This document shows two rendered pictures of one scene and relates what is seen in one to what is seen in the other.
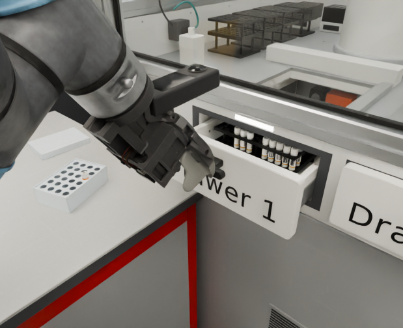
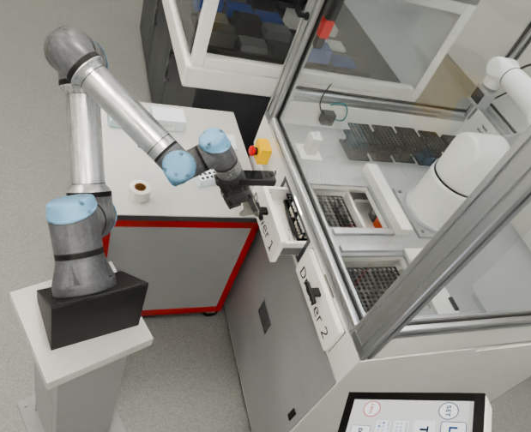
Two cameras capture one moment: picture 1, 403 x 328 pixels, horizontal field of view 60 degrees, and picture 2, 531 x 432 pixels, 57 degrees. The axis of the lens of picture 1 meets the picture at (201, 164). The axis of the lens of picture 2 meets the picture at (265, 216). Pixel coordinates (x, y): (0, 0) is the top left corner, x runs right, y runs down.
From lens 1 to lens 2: 106 cm
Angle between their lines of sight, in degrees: 17
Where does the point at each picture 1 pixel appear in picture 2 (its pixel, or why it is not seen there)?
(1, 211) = not seen: hidden behind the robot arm
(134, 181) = not seen: hidden behind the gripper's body
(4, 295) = (156, 206)
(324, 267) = (288, 291)
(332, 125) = (314, 230)
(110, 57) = (226, 167)
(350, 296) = (289, 309)
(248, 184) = (270, 229)
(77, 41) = (219, 162)
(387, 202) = (310, 273)
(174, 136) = (241, 195)
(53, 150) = not seen: hidden behind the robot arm
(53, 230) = (187, 191)
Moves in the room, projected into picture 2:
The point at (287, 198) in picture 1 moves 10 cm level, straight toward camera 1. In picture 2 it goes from (276, 244) to (251, 255)
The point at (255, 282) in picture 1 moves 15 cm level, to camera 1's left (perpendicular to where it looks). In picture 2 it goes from (265, 282) to (234, 258)
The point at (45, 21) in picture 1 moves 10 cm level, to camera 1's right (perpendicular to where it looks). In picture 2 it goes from (212, 156) to (242, 177)
